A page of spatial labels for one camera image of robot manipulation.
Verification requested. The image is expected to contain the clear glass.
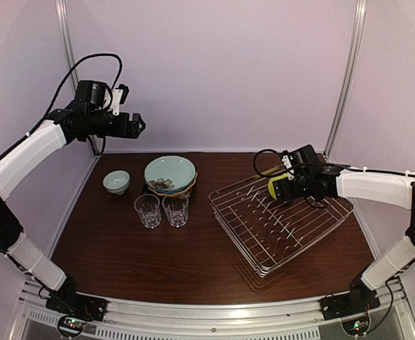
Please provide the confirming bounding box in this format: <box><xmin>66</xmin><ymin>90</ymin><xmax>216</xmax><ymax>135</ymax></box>
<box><xmin>162</xmin><ymin>195</ymin><xmax>189</xmax><ymax>228</ymax></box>
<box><xmin>134</xmin><ymin>194</ymin><xmax>161</xmax><ymax>229</ymax></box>

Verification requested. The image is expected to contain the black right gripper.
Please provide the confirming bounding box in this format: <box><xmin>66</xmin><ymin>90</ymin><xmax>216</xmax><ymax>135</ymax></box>
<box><xmin>273</xmin><ymin>174</ymin><xmax>313</xmax><ymax>202</ymax></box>

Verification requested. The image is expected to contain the yellow polka dot plate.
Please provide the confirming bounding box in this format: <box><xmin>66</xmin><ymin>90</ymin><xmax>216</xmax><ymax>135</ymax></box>
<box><xmin>145</xmin><ymin>183</ymin><xmax>195</xmax><ymax>197</ymax></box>

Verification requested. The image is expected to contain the right aluminium frame post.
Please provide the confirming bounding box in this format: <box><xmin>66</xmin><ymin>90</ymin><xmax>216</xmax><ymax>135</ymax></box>
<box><xmin>323</xmin><ymin>0</ymin><xmax>367</xmax><ymax>159</ymax></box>

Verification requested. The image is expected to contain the black cable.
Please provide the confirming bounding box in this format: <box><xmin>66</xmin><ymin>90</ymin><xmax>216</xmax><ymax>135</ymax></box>
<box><xmin>252</xmin><ymin>148</ymin><xmax>290</xmax><ymax>180</ymax></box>
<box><xmin>0</xmin><ymin>53</ymin><xmax>123</xmax><ymax>171</ymax></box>

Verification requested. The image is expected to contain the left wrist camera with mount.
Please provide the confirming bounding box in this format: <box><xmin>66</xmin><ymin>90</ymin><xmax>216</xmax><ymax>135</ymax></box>
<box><xmin>110</xmin><ymin>84</ymin><xmax>129</xmax><ymax>116</ymax></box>

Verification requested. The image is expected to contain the white grid pattern bowl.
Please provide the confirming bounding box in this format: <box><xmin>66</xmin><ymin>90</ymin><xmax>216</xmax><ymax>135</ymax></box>
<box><xmin>102</xmin><ymin>170</ymin><xmax>130</xmax><ymax>195</ymax></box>

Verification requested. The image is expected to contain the front aluminium rail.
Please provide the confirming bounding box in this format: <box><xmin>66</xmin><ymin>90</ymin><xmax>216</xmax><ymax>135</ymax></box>
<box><xmin>6</xmin><ymin>280</ymin><xmax>415</xmax><ymax>339</ymax></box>

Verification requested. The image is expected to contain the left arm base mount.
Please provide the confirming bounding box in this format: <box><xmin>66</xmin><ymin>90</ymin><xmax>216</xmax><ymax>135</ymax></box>
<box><xmin>45</xmin><ymin>293</ymin><xmax>108</xmax><ymax>322</ymax></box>

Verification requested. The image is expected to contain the pale green flower plate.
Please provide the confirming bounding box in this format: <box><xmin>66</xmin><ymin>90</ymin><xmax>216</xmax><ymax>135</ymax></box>
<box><xmin>144</xmin><ymin>155</ymin><xmax>196</xmax><ymax>191</ymax></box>

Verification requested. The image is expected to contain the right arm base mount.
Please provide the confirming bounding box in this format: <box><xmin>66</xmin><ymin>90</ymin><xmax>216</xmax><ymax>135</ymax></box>
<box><xmin>319</xmin><ymin>293</ymin><xmax>381</xmax><ymax>321</ymax></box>

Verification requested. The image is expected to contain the left black cable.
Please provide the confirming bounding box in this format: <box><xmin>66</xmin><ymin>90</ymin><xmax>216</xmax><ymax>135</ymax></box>
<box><xmin>0</xmin><ymin>53</ymin><xmax>123</xmax><ymax>171</ymax></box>

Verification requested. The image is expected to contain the chrome wire dish rack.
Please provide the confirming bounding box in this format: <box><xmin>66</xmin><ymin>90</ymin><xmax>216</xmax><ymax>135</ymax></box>
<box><xmin>209</xmin><ymin>175</ymin><xmax>353</xmax><ymax>278</ymax></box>

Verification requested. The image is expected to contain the blue polka dot plate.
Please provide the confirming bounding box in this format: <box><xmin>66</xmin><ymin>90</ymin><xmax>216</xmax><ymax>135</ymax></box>
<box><xmin>147</xmin><ymin>172</ymin><xmax>198</xmax><ymax>196</ymax></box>

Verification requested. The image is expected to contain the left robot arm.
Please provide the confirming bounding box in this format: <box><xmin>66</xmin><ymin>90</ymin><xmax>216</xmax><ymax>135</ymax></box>
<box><xmin>0</xmin><ymin>81</ymin><xmax>146</xmax><ymax>315</ymax></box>

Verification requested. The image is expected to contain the left aluminium frame post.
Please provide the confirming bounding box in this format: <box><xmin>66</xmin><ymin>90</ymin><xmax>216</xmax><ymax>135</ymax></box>
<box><xmin>54</xmin><ymin>0</ymin><xmax>101</xmax><ymax>157</ymax></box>

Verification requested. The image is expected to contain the lime green bowl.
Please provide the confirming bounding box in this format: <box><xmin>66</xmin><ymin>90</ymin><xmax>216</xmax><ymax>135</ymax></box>
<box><xmin>268</xmin><ymin>174</ymin><xmax>290</xmax><ymax>203</ymax></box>

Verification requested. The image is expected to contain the right black cable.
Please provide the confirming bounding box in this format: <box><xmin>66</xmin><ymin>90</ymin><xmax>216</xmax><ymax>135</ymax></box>
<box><xmin>252</xmin><ymin>148</ymin><xmax>290</xmax><ymax>180</ymax></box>

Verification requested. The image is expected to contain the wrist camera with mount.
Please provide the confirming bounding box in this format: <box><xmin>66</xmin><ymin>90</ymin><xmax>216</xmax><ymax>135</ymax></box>
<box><xmin>110</xmin><ymin>84</ymin><xmax>129</xmax><ymax>116</ymax></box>
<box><xmin>281</xmin><ymin>150</ymin><xmax>295</xmax><ymax>181</ymax></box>

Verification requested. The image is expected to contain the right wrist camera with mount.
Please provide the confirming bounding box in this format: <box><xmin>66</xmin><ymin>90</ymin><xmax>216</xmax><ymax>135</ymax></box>
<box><xmin>281</xmin><ymin>150</ymin><xmax>295</xmax><ymax>181</ymax></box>

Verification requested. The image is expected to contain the black square floral plate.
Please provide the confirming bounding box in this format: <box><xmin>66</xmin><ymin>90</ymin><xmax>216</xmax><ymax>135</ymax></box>
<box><xmin>142</xmin><ymin>184</ymin><xmax>194</xmax><ymax>198</ymax></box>

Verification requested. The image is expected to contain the aluminium frame post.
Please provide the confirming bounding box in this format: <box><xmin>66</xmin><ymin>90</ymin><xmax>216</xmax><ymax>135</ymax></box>
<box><xmin>323</xmin><ymin>0</ymin><xmax>367</xmax><ymax>159</ymax></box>
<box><xmin>54</xmin><ymin>0</ymin><xmax>101</xmax><ymax>157</ymax></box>

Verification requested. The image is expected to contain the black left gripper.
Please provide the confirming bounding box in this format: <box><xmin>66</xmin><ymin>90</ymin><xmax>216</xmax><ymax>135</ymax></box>
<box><xmin>86</xmin><ymin>110</ymin><xmax>144</xmax><ymax>137</ymax></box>

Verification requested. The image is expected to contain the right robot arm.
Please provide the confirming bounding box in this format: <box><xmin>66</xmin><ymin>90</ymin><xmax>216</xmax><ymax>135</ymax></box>
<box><xmin>269</xmin><ymin>144</ymin><xmax>415</xmax><ymax>313</ymax></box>

